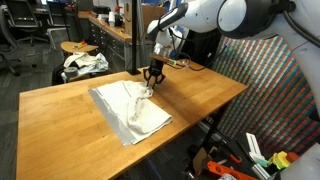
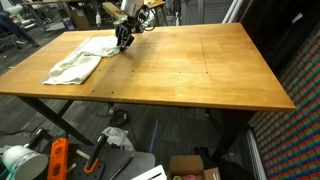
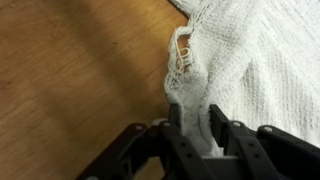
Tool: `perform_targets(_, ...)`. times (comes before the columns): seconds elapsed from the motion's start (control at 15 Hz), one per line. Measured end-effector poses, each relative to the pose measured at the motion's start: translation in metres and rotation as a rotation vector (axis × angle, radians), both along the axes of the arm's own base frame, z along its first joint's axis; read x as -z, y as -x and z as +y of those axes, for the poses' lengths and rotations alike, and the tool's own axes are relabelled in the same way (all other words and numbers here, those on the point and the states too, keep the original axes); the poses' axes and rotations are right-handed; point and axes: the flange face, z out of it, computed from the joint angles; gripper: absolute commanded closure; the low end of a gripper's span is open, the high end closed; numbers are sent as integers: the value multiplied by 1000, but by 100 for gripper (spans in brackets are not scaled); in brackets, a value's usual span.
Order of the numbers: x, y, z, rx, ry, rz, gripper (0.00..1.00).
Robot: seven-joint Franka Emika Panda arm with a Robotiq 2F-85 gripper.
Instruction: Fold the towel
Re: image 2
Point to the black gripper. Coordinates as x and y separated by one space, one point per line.
126 25

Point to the white woven towel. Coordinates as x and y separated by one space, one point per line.
76 66

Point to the white cloth pile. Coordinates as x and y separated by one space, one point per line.
151 15

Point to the round wooden side table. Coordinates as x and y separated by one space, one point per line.
156 3

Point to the brown cardboard box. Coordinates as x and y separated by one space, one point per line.
79 18

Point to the grey pegboard panel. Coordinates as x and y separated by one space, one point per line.
206 11

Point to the white plastic bag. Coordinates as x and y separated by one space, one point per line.
118 136

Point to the black table leg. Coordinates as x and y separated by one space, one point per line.
230 133
50 115

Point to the white pole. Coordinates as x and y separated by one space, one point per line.
230 11
239 10

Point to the dark grey work board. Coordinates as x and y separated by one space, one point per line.
140 161

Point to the black pen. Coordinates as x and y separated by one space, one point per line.
121 166

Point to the white paper sheet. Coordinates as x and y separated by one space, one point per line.
150 173

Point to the orange spirit level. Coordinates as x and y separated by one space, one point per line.
57 160

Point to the small open cardboard box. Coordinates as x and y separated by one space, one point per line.
186 165

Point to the black hanging cloth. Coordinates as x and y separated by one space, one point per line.
273 33

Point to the white plastic bucket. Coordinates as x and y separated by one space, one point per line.
23 163

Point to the black floor bag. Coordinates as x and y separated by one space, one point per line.
233 170

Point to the aluminium rail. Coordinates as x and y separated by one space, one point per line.
255 156

